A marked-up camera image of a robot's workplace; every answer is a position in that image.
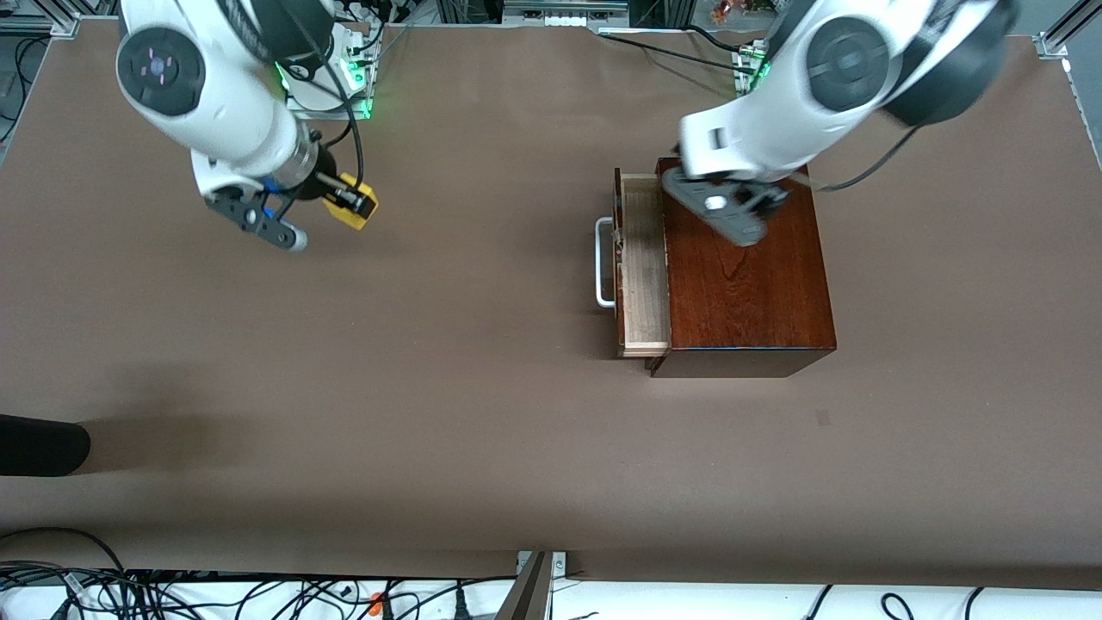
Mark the yellow block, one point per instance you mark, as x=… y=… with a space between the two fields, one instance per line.
x=353 y=221

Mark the metal base plate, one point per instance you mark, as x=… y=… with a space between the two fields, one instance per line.
x=746 y=73
x=344 y=110

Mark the orange connector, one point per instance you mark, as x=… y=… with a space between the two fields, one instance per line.
x=376 y=603

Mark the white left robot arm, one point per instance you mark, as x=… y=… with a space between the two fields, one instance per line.
x=775 y=129

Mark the dark grey pole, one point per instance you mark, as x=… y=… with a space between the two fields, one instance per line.
x=527 y=598

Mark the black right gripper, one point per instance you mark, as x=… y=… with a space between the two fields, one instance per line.
x=324 y=173

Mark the small metal bracket plate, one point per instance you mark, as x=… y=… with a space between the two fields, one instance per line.
x=560 y=564

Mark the dark brown wooden cabinet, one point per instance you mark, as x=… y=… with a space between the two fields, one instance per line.
x=758 y=301

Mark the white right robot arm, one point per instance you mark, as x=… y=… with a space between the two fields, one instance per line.
x=224 y=112

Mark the white power strip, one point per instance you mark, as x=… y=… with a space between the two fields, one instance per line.
x=564 y=19

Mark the black cylinder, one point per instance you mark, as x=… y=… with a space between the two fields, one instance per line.
x=39 y=445

